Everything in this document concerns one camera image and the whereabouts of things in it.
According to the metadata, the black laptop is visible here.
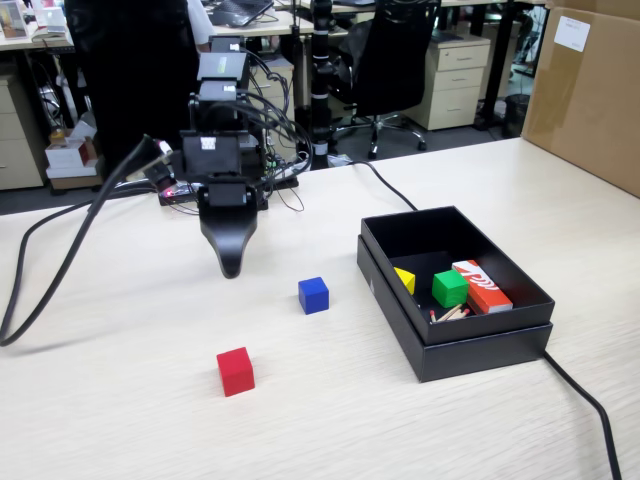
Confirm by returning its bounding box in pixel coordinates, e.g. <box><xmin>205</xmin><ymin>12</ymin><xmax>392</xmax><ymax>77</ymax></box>
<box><xmin>207</xmin><ymin>0</ymin><xmax>277</xmax><ymax>28</ymax></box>

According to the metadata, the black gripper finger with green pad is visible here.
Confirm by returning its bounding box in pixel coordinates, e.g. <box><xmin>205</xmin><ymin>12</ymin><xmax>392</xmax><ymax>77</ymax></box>
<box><xmin>199</xmin><ymin>206</ymin><xmax>260</xmax><ymax>280</ymax></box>

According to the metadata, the black mesh office chair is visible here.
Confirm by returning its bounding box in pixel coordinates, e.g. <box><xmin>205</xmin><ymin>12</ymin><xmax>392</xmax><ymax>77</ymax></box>
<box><xmin>332</xmin><ymin>0</ymin><xmax>444</xmax><ymax>160</ymax></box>

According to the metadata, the person in white shirt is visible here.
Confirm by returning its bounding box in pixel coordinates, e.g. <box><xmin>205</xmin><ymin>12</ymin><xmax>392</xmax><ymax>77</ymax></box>
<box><xmin>185</xmin><ymin>0</ymin><xmax>214</xmax><ymax>54</ymax></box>

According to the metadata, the beige office desk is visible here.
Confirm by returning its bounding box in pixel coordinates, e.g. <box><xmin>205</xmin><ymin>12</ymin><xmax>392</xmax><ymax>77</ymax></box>
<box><xmin>0</xmin><ymin>7</ymin><xmax>316</xmax><ymax>54</ymax></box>

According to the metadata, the orange and white matchbox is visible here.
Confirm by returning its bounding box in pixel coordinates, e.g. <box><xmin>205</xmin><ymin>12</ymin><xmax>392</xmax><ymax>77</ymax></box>
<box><xmin>451</xmin><ymin>259</ymin><xmax>515</xmax><ymax>316</ymax></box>

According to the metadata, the desk photo frame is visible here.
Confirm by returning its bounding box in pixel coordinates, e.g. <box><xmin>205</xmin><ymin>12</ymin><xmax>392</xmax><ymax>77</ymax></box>
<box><xmin>0</xmin><ymin>0</ymin><xmax>30</xmax><ymax>41</ymax></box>

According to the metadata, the red wooden cube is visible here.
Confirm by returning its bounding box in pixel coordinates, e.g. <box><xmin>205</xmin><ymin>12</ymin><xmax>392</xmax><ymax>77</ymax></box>
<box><xmin>215</xmin><ymin>346</ymin><xmax>257</xmax><ymax>398</ymax></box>

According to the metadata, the black trash bin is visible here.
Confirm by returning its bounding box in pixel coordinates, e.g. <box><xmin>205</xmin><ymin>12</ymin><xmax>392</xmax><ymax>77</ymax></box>
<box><xmin>501</xmin><ymin>92</ymin><xmax>532</xmax><ymax>140</ymax></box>

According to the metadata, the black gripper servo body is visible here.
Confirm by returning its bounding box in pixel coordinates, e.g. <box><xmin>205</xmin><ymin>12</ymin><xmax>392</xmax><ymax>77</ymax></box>
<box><xmin>197</xmin><ymin>179</ymin><xmax>260</xmax><ymax>212</ymax></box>

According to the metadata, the flat white box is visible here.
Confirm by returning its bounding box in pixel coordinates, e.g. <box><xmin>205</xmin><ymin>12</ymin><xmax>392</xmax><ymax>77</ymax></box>
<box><xmin>46</xmin><ymin>164</ymin><xmax>105</xmax><ymax>181</ymax></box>

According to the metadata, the beige drawer cabinet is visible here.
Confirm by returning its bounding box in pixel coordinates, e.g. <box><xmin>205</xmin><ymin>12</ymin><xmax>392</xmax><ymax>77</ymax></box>
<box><xmin>0</xmin><ymin>74</ymin><xmax>47</xmax><ymax>192</ymax></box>

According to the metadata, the white cardboard box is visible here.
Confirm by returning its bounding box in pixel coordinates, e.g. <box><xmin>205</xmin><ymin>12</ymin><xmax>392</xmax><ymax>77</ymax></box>
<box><xmin>44</xmin><ymin>137</ymin><xmax>100</xmax><ymax>170</ymax></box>

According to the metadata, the blue wooden cube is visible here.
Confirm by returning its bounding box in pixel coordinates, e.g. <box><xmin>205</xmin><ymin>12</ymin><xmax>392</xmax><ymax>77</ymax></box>
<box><xmin>297</xmin><ymin>276</ymin><xmax>331</xmax><ymax>316</ymax></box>

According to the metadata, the controller circuit board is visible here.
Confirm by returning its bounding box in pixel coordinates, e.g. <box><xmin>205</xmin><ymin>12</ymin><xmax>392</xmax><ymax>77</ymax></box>
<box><xmin>158</xmin><ymin>180</ymin><xmax>201</xmax><ymax>207</ymax></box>

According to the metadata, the black cardboard box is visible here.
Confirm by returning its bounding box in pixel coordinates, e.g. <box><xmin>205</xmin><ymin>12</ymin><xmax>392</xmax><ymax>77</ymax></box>
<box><xmin>360</xmin><ymin>205</ymin><xmax>557</xmax><ymax>347</ymax></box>

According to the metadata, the small brown box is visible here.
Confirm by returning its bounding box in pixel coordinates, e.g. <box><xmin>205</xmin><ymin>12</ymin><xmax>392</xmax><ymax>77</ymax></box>
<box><xmin>49</xmin><ymin>175</ymin><xmax>105</xmax><ymax>192</ymax></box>

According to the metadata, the beige three-drawer pedestal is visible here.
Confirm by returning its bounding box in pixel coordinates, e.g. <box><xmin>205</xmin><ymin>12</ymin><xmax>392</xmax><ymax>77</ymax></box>
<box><xmin>402</xmin><ymin>35</ymin><xmax>492</xmax><ymax>132</ymax></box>

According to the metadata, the yellow wooden wedge block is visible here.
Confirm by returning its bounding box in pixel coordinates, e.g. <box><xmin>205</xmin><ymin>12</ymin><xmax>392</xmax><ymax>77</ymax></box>
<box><xmin>393</xmin><ymin>266</ymin><xmax>417</xmax><ymax>297</ymax></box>

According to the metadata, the black pole with white bands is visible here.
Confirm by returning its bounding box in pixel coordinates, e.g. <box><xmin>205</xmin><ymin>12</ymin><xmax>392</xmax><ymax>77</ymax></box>
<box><xmin>308</xmin><ymin>0</ymin><xmax>335</xmax><ymax>170</ymax></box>

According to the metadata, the green wooden cube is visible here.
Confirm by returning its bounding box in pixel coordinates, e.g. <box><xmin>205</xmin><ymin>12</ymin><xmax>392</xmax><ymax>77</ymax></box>
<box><xmin>431</xmin><ymin>269</ymin><xmax>471</xmax><ymax>309</ymax></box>

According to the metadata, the thick black camera cable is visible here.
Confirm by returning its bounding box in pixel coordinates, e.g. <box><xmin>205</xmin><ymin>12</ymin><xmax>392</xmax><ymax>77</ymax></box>
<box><xmin>0</xmin><ymin>134</ymin><xmax>166</xmax><ymax>349</ymax></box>

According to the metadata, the large brown cardboard box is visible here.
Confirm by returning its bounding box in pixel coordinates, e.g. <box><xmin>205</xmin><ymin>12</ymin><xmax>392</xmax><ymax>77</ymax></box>
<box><xmin>519</xmin><ymin>0</ymin><xmax>640</xmax><ymax>199</ymax></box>

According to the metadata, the black cable under box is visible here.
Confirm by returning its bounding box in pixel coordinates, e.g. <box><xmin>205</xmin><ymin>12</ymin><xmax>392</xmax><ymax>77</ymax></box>
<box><xmin>349</xmin><ymin>159</ymin><xmax>624</xmax><ymax>480</ymax></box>

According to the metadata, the small white desk box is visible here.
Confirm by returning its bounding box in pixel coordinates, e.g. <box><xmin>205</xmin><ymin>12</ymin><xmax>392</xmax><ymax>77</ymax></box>
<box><xmin>37</xmin><ymin>7</ymin><xmax>67</xmax><ymax>35</ymax></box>

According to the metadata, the black cardboard box lid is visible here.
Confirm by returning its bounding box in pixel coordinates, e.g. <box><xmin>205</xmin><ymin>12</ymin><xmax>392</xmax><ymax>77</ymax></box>
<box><xmin>356</xmin><ymin>234</ymin><xmax>554</xmax><ymax>384</ymax></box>

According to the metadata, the thin black servo wire bundle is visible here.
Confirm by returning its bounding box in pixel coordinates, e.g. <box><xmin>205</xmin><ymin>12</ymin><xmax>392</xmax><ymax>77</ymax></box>
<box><xmin>239</xmin><ymin>47</ymin><xmax>315</xmax><ymax>212</ymax></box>

